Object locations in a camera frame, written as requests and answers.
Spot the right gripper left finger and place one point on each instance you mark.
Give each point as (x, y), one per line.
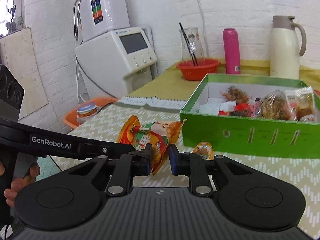
(128, 166)

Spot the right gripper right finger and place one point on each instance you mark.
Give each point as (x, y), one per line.
(192, 166)

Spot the orange cartoon snack bag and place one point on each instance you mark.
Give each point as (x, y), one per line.
(160, 134)

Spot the orange-edged peanut snack pack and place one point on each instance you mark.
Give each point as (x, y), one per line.
(302, 104)

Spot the person's left hand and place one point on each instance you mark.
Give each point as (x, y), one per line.
(19, 183)

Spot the small orange candy wrapper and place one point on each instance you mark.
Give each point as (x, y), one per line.
(205, 150)

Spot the orange plastic basin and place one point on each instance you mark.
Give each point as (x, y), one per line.
(70, 118)

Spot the small jar blue lid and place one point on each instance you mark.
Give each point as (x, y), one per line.
(86, 111)

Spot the red clear snack pack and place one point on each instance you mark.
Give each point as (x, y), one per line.
(231, 108)

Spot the brown snack pack white label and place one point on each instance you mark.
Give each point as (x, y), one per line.
(235, 94)

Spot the yellow green tablecloth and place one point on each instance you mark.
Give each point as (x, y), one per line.
(172, 85)

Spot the green cardboard box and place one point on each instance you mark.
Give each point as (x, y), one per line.
(248, 136)

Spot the red plastic basket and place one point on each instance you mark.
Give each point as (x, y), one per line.
(191, 72)

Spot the white water dispenser machine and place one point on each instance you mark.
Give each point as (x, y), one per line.
(118, 62)

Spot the black chopsticks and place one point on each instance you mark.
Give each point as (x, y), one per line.
(191, 53)

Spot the pink-edged seed snack pack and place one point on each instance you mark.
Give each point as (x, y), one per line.
(274, 106)

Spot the clear glass carafe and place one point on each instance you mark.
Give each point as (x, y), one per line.
(195, 43)

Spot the pink thermos bottle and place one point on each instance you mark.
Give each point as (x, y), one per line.
(232, 51)

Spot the cream thermal jug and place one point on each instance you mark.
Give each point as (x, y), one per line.
(288, 44)

